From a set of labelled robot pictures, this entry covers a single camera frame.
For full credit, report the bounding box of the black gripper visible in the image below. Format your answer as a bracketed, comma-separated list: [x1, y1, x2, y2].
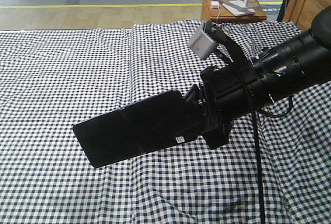
[184, 66, 258, 150]

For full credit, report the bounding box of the black smartphone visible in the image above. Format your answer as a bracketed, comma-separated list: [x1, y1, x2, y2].
[73, 91, 203, 168]

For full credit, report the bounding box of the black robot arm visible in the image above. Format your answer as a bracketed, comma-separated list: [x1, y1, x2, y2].
[177, 7, 330, 149]

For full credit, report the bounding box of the black white checkered bed sheet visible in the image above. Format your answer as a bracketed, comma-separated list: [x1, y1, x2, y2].
[1, 20, 330, 223]

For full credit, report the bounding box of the white charger adapter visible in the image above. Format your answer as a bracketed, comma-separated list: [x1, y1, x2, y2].
[210, 1, 220, 9]

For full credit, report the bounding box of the wooden bedside table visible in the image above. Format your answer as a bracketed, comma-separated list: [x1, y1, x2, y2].
[201, 0, 267, 23]

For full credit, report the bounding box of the wooden headboard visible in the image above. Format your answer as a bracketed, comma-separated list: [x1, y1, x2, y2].
[281, 0, 330, 30]

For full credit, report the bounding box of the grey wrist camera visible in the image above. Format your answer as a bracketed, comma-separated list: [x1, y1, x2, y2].
[188, 20, 218, 60]

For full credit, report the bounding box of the black braided camera cable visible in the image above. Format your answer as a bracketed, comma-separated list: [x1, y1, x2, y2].
[222, 53, 294, 224]

